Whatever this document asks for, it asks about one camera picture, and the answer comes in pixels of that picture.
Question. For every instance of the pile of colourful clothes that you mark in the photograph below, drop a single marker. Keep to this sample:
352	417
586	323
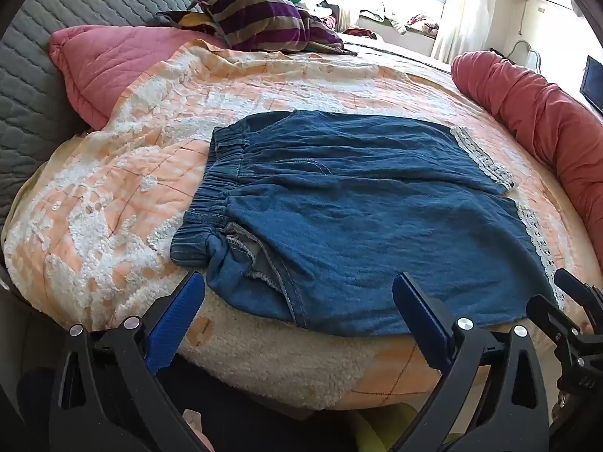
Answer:
311	2

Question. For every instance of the red rolled quilt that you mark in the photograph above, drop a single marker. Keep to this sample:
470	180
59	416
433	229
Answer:
546	117

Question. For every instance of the purple striped pillow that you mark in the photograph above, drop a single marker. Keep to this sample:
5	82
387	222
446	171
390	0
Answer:
264	19

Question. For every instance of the white curtain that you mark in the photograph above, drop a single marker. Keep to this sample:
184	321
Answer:
464	14

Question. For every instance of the blue denim pants lace trim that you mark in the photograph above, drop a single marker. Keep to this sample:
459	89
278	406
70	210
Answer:
358	216

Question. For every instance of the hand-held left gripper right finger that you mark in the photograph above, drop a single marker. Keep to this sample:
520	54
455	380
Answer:
424	322

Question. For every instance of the person's green clothing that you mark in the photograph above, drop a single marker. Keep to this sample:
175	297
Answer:
386	428

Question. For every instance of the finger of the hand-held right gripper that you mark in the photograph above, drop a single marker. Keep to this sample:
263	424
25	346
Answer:
549	313
572	287

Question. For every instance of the pink quilted pillow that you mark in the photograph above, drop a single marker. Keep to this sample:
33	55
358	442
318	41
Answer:
113	61

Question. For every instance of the orange white fleece blanket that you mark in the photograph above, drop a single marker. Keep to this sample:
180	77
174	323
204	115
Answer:
117	188

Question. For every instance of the clothes on window sill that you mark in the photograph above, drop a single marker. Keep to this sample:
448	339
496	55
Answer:
400	21

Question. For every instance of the grey quilted headboard cover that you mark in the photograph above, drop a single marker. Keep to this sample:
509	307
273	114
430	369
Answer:
42	56

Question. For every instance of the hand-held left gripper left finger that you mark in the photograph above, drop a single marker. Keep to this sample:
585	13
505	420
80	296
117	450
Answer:
173	322

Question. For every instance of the black monitor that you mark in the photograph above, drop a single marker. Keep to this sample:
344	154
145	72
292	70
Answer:
592	82

